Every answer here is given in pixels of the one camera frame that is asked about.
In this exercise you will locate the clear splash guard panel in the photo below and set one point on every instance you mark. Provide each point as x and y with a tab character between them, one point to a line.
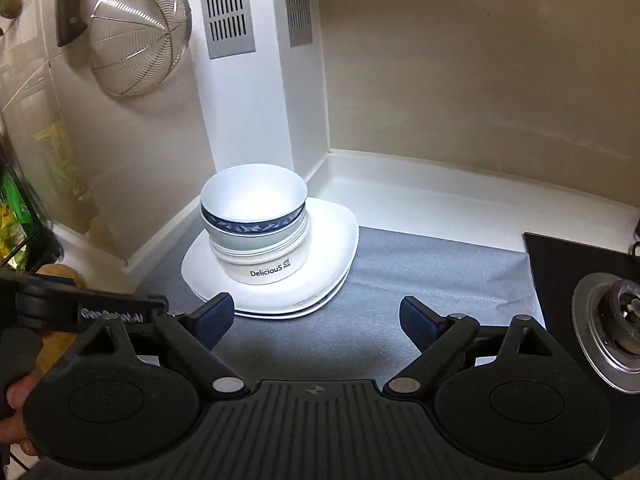
45	160

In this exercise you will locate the teal glazed bowl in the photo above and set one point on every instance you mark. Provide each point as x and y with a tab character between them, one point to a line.
255	242

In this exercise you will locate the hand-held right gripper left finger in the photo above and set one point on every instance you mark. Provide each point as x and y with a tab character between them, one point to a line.
215	320

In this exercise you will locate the white bowl with blue band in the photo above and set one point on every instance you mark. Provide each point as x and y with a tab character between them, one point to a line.
250	195

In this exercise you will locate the grey counter mat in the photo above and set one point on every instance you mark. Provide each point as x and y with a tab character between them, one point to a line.
400	270

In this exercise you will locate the green and yellow packet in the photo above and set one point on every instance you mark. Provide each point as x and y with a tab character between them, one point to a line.
12	210

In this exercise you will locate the brown potato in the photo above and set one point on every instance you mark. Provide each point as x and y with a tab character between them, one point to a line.
52	355

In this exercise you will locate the narrow metal vent grille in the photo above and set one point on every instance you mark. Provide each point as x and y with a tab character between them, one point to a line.
297	5

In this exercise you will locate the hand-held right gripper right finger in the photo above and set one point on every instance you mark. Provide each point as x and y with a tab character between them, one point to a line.
417	322

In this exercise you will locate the metal gas stove burner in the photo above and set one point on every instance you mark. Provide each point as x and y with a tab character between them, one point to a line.
595	340

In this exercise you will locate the wide metal vent grille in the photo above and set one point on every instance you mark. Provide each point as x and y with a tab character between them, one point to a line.
225	10

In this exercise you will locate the person's left hand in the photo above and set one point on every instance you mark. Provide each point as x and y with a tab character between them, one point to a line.
15	410

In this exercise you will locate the hanging kitchen cleaver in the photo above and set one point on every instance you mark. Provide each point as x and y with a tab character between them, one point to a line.
70	10

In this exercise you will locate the round wooden cutting board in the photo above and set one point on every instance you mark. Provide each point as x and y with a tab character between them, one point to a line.
57	277

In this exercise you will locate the white square floral plate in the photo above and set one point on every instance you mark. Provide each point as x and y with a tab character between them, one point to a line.
330	240
320	308

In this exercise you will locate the white straight-sided bowl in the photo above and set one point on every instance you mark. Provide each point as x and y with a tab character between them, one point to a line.
240	267

